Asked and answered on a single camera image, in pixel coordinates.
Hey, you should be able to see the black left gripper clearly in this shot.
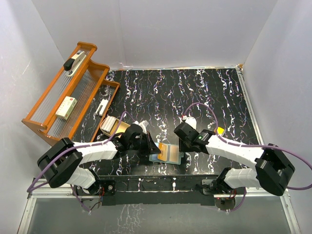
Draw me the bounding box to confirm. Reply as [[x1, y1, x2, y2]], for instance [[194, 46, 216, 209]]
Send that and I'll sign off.
[[128, 131, 161, 156]]

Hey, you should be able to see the mint green card holder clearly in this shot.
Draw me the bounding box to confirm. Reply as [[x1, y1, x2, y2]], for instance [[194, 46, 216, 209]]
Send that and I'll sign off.
[[149, 143, 184, 165]]

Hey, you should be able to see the tan oval wooden tray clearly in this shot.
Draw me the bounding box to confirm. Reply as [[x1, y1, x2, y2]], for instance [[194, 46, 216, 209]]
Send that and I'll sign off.
[[103, 119, 130, 137]]

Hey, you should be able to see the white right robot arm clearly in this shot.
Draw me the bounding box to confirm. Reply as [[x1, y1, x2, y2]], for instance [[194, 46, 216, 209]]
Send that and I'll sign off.
[[174, 122, 295, 196]]

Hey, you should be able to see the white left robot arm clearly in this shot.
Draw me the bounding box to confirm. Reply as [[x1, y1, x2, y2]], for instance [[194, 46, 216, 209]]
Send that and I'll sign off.
[[37, 123, 161, 195]]

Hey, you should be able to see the white card stack in tray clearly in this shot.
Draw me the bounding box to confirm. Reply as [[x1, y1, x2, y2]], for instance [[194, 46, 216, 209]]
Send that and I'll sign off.
[[100, 116, 117, 133]]

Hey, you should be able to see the yellow eraser block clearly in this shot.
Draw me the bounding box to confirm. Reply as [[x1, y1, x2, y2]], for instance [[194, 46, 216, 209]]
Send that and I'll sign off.
[[216, 127, 225, 136]]

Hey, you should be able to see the white small clip object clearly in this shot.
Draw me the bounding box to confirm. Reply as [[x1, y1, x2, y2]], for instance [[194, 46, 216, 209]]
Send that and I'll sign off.
[[96, 99, 108, 117]]

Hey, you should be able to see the orange wooden shelf rack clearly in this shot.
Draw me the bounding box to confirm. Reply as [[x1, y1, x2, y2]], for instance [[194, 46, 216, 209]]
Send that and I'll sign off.
[[22, 41, 120, 146]]

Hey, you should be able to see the white small cardboard box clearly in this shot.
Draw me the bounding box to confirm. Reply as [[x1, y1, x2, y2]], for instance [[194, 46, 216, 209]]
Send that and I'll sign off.
[[56, 96, 77, 120]]

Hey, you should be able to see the black and white stapler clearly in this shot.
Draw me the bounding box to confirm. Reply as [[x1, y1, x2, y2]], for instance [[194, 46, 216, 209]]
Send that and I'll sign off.
[[63, 50, 86, 77]]

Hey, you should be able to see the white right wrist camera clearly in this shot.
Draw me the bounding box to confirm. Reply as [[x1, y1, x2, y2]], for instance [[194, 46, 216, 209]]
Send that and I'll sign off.
[[182, 115, 197, 129]]

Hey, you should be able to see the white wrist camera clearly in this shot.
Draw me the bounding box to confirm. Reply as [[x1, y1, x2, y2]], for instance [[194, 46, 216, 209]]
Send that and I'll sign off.
[[138, 120, 149, 134], [182, 115, 197, 129]]

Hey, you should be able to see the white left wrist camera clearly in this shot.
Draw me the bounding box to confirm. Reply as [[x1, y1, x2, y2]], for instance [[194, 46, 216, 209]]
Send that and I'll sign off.
[[138, 120, 149, 134]]

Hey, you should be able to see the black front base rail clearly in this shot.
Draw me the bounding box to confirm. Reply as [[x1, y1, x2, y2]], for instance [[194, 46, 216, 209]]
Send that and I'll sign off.
[[73, 175, 247, 207]]

